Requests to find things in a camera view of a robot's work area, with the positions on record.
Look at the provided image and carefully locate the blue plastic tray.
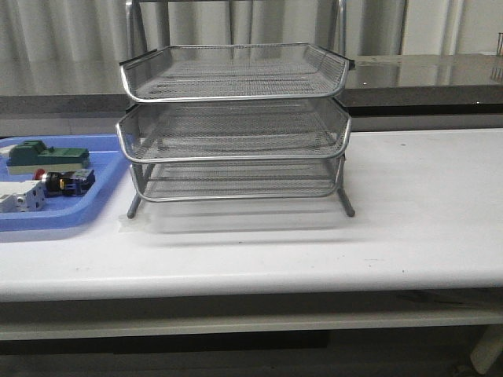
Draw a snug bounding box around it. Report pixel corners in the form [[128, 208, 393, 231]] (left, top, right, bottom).
[[1, 134, 128, 232]]

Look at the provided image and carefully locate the grey stone counter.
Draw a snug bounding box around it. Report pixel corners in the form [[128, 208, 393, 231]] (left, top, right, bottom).
[[1, 54, 502, 116]]

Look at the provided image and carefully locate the white table leg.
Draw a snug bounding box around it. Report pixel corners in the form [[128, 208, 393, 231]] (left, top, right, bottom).
[[469, 324, 503, 375]]

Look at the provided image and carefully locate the silver rack frame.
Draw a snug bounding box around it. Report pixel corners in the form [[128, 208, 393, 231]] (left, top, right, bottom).
[[125, 1, 354, 218]]

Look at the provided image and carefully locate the green terminal block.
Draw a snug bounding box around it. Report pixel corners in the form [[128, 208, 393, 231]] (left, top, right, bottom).
[[6, 140, 90, 174]]

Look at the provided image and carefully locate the white circuit breaker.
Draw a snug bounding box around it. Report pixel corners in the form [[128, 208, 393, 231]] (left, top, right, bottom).
[[1, 181, 46, 213]]

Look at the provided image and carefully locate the red emergency stop button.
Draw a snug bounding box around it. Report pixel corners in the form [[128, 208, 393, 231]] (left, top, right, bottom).
[[33, 169, 95, 196]]

